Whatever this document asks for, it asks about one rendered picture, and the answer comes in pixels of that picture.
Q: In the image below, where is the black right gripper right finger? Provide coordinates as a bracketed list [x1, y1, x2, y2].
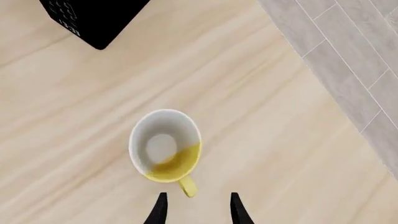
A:
[230, 192, 257, 224]

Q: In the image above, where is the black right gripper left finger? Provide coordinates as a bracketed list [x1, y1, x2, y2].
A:
[143, 192, 168, 224]

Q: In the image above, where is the yellow and white mug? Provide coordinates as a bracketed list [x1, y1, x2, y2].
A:
[128, 108, 203, 198]

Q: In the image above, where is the black microwave oven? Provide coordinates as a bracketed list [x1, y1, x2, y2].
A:
[39, 0, 152, 50]

